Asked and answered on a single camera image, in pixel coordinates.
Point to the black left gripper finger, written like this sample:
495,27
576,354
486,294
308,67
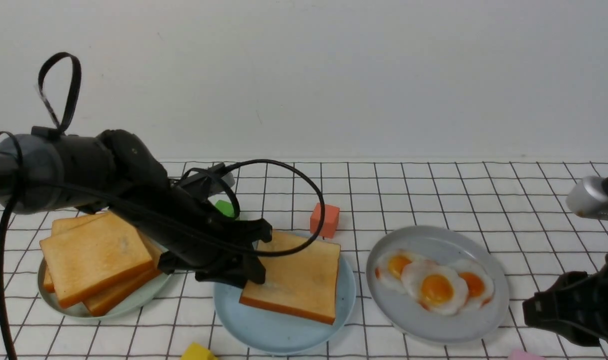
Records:
249,231
233,270

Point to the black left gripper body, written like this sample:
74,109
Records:
192,230

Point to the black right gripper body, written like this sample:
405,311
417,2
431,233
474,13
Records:
574,307

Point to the fried egg top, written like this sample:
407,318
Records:
437,288

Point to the fried egg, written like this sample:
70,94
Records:
390,265
437,288
480,284

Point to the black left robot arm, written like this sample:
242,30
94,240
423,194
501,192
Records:
42,172

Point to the green foam cube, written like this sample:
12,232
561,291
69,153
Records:
226,208

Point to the blue centre plate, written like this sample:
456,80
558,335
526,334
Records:
278,333

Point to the green toast plate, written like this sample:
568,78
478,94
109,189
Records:
137,299

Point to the pink foam cube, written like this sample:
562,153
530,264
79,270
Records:
523,355

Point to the orange foam cube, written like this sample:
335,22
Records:
328,217

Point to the yellow foam cube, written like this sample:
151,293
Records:
197,352

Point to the fried egg right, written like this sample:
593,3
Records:
480,284

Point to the white grid tablecloth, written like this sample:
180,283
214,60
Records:
515,210

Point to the fried egg left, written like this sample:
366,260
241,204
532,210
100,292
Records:
390,265

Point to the grey egg plate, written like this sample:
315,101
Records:
443,247

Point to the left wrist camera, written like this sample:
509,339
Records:
201,183

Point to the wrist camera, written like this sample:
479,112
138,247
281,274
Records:
201,183
589,198

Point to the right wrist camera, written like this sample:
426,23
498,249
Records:
589,198

